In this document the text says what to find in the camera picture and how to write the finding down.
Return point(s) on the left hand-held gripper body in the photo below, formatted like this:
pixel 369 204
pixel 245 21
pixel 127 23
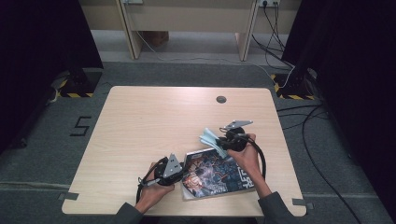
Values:
pixel 171 169

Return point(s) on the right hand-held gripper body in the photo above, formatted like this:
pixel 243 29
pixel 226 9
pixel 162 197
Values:
pixel 236 140

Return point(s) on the light blue cloth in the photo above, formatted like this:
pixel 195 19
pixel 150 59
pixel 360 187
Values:
pixel 213 141

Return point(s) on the dark blue illustrated magazine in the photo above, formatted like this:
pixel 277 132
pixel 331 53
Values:
pixel 218 177

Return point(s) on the person's right hand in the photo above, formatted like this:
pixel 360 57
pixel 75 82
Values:
pixel 249 161

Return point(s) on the person's left hand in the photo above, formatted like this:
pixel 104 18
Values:
pixel 152 196

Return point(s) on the black stand base hazard stripes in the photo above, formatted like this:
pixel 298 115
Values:
pixel 294 85
pixel 79 84

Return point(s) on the grey tape piece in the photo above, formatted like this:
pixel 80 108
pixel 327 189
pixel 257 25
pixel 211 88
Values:
pixel 303 203
pixel 68 196

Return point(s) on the brown cardboard box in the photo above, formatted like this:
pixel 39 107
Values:
pixel 155 38

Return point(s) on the beige wooden desk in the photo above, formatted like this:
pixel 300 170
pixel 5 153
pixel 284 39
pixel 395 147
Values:
pixel 186 18

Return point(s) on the black curtain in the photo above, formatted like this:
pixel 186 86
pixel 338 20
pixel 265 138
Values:
pixel 358 77
pixel 37 62

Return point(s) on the white wall socket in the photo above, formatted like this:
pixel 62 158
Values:
pixel 269 2

